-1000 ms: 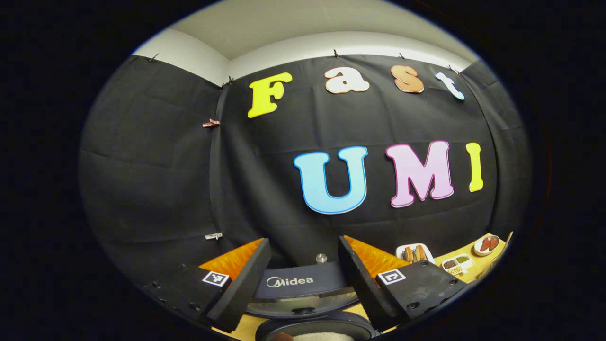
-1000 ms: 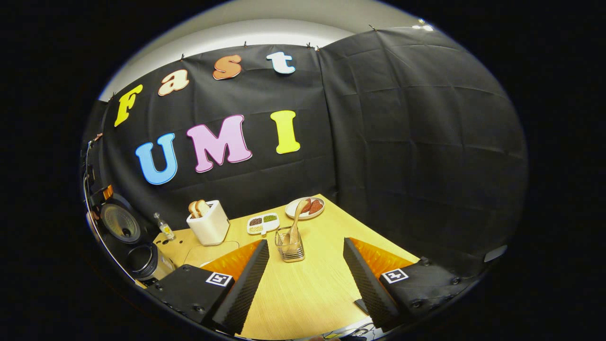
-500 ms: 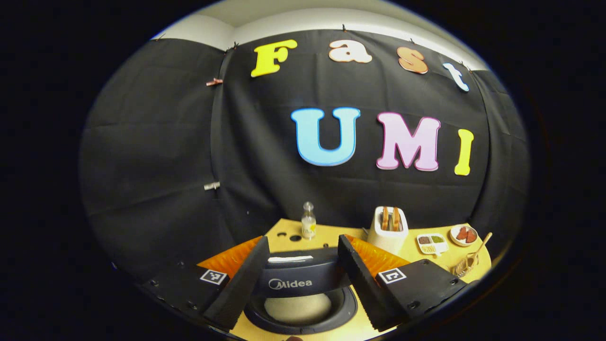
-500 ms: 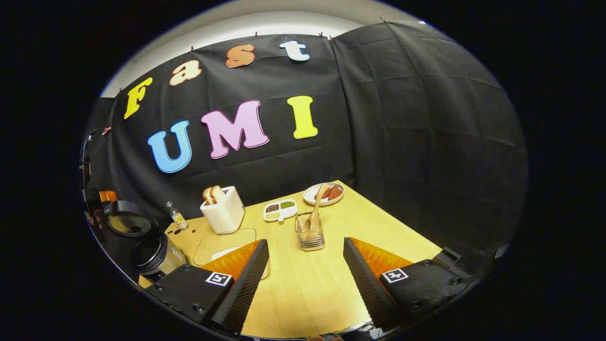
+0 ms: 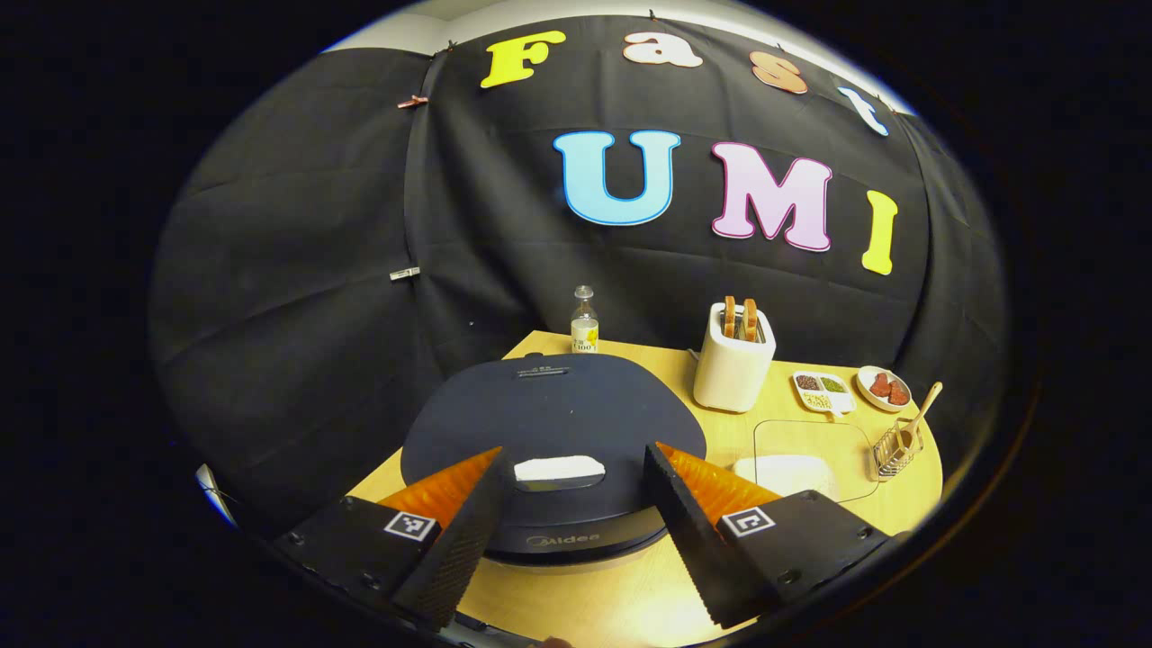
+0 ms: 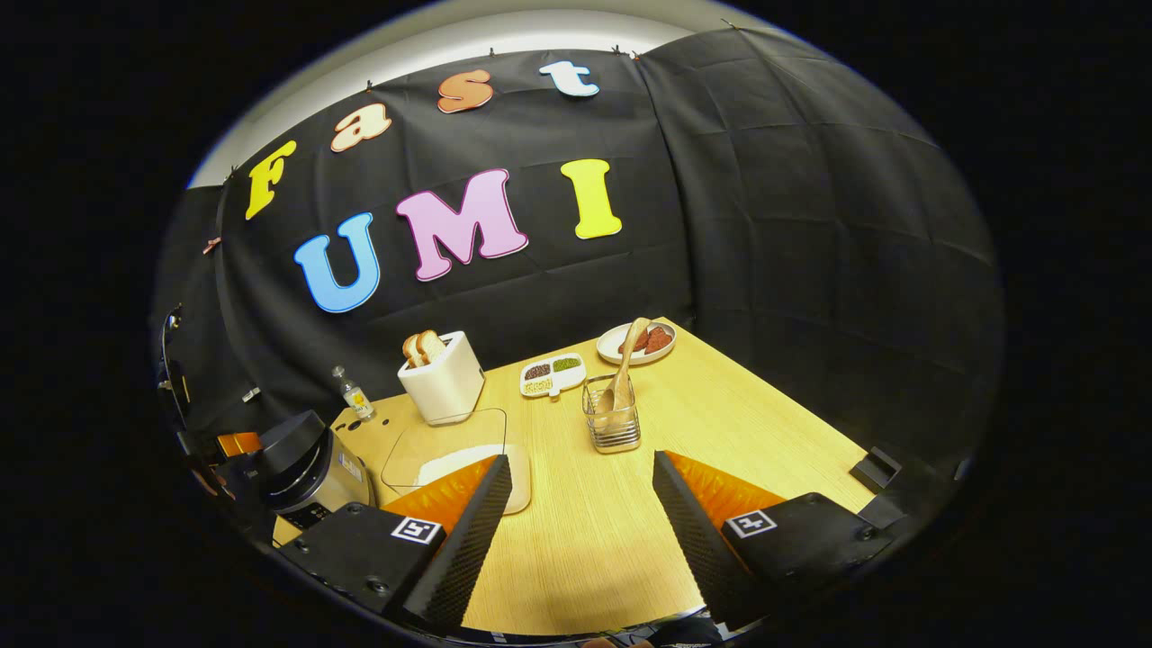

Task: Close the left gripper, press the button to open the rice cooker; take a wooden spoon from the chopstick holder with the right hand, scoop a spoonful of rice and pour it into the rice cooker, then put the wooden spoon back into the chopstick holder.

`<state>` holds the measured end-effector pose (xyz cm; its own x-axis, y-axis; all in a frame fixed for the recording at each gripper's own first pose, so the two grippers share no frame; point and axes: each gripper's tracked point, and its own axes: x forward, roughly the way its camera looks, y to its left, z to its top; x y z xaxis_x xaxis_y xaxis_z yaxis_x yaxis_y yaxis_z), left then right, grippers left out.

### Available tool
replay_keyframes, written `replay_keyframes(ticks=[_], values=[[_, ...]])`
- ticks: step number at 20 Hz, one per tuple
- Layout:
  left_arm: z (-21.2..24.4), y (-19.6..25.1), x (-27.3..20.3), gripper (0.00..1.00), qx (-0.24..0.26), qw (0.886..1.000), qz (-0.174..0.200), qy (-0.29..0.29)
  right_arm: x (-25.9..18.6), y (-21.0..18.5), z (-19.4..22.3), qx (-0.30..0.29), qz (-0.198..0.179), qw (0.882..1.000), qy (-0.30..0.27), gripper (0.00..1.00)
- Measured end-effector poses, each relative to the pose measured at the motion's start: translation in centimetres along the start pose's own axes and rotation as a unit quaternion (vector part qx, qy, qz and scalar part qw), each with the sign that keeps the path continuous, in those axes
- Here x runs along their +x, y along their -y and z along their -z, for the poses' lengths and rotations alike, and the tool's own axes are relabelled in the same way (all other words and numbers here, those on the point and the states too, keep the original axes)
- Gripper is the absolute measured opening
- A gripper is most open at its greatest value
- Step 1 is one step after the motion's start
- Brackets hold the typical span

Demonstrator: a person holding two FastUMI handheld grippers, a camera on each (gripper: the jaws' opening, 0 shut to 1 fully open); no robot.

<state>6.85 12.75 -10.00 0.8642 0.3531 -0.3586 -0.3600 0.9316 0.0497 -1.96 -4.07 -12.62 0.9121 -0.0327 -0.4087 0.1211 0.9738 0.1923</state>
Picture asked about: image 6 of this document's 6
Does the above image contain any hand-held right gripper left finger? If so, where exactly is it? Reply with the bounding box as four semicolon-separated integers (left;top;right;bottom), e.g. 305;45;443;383
274;453;514;631

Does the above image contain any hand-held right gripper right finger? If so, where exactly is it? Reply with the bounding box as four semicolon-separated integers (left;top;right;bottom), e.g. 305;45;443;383
652;450;896;631

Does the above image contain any black rice cooker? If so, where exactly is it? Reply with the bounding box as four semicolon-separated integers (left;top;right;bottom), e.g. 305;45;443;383
256;409;379;532

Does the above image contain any wire metal chopstick holder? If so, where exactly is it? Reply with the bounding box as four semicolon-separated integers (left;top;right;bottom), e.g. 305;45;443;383
582;373;643;454

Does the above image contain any wooden spoon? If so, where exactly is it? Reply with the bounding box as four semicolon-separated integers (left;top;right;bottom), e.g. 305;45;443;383
596;317;653;417

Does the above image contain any white container with clear lid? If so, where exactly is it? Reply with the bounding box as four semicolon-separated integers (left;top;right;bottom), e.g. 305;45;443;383
381;408;533;516

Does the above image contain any small clear bottle yellow label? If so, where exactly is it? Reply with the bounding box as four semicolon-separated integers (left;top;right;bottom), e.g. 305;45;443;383
331;365;376;422

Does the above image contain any white toaster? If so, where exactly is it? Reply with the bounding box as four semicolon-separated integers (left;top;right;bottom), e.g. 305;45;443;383
397;330;486;427

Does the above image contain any small black block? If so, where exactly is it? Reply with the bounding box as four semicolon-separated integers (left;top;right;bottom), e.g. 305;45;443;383
850;447;903;493

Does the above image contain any white divided dish with beans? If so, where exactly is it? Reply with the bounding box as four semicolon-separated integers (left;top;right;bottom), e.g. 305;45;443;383
519;353;587;399

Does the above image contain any round white plate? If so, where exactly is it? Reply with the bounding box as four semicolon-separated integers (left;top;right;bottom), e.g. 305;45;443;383
596;321;677;366

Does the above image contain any black backdrop cloth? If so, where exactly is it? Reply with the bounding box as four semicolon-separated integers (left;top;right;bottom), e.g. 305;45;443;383
153;27;1004;487

